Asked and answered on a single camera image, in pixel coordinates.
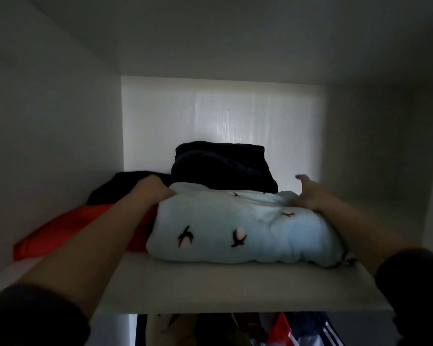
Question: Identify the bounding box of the person's right hand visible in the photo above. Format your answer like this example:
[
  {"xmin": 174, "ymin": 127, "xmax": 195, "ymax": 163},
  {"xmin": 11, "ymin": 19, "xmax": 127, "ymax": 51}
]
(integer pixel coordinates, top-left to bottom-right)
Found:
[{"xmin": 294, "ymin": 174, "xmax": 333, "ymax": 212}]

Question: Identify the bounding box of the person's left hand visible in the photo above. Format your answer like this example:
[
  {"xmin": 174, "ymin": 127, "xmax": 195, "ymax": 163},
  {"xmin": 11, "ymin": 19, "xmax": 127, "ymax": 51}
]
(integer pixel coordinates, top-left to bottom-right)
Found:
[{"xmin": 131, "ymin": 174, "xmax": 177, "ymax": 207}]

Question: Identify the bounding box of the light blue blanket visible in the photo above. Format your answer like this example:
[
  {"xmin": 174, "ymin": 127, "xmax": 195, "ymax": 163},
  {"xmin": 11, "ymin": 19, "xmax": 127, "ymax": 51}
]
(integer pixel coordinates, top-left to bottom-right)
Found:
[{"xmin": 146, "ymin": 182, "xmax": 348, "ymax": 268}]

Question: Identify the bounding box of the person's right forearm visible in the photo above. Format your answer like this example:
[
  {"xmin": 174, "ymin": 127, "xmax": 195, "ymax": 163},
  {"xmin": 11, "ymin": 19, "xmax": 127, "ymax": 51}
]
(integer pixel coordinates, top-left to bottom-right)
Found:
[{"xmin": 316, "ymin": 197, "xmax": 424, "ymax": 277}]

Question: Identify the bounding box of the person's left forearm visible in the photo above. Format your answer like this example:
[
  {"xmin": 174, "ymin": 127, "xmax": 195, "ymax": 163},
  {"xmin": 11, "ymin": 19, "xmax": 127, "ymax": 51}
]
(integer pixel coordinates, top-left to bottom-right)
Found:
[{"xmin": 16, "ymin": 195, "xmax": 159, "ymax": 321}]

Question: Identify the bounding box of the dark navy folded garment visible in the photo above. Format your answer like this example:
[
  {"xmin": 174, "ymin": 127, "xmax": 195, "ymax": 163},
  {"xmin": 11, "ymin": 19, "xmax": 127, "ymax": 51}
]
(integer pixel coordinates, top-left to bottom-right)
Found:
[{"xmin": 171, "ymin": 141, "xmax": 279, "ymax": 194}]

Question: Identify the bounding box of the white wardrobe shelf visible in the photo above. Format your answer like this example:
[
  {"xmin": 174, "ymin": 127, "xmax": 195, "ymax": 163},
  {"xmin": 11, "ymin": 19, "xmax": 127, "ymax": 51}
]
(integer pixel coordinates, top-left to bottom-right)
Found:
[{"xmin": 0, "ymin": 198, "xmax": 428, "ymax": 315}]

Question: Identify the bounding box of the hanging navy striped garment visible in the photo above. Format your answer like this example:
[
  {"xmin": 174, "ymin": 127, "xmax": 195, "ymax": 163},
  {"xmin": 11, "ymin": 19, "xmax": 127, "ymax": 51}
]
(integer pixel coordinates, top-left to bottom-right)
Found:
[{"xmin": 290, "ymin": 312, "xmax": 345, "ymax": 346}]

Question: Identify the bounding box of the hanging red white garment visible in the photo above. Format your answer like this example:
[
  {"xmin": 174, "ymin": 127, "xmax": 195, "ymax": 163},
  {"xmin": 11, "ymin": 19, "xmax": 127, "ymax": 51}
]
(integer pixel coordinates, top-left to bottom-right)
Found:
[{"xmin": 266, "ymin": 313, "xmax": 301, "ymax": 346}]

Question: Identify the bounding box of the black folded garment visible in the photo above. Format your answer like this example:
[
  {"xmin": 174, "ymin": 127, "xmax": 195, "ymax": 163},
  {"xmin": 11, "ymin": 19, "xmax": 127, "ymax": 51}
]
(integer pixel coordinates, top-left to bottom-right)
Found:
[{"xmin": 87, "ymin": 171, "xmax": 174, "ymax": 206}]

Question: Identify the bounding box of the hanging beige garment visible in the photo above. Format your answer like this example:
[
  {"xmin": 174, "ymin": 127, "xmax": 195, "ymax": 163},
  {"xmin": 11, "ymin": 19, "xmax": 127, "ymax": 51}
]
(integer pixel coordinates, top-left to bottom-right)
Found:
[{"xmin": 146, "ymin": 314, "xmax": 199, "ymax": 346}]

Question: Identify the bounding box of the red folded garment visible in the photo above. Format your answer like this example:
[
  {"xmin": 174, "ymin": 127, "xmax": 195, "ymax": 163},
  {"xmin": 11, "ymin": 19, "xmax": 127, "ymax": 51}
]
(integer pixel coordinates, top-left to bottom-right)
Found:
[{"xmin": 13, "ymin": 203, "xmax": 159, "ymax": 262}]

